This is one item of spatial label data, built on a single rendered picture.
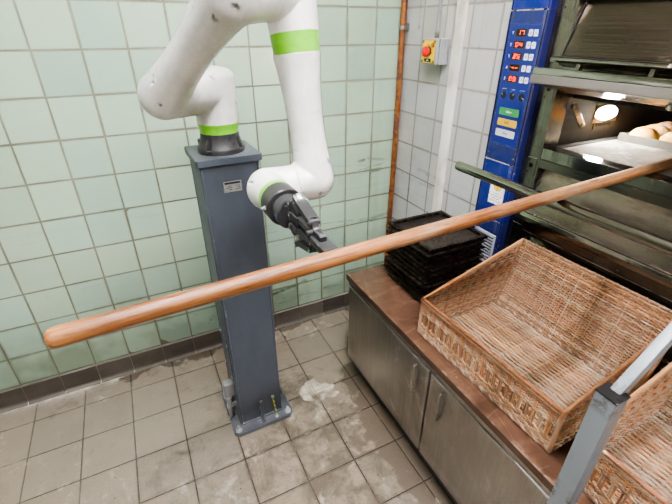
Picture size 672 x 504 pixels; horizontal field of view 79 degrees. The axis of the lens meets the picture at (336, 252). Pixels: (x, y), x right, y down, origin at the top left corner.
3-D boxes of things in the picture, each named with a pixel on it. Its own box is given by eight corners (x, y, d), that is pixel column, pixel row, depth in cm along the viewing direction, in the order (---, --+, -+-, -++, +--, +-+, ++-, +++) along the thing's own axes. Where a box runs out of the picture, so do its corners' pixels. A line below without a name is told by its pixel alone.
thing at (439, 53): (433, 63, 182) (435, 37, 177) (447, 64, 174) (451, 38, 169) (419, 63, 179) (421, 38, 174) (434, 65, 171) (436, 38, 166)
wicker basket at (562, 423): (508, 295, 167) (523, 235, 154) (655, 389, 124) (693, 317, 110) (413, 331, 148) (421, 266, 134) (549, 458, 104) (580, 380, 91)
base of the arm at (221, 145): (188, 140, 143) (185, 122, 140) (230, 135, 149) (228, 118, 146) (203, 158, 123) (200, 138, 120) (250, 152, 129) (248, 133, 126)
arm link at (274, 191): (259, 221, 99) (255, 185, 94) (303, 213, 103) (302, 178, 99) (266, 231, 94) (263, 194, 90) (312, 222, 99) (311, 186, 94)
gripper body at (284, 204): (301, 188, 94) (317, 202, 86) (302, 222, 98) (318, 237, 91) (270, 193, 91) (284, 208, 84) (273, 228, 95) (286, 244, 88)
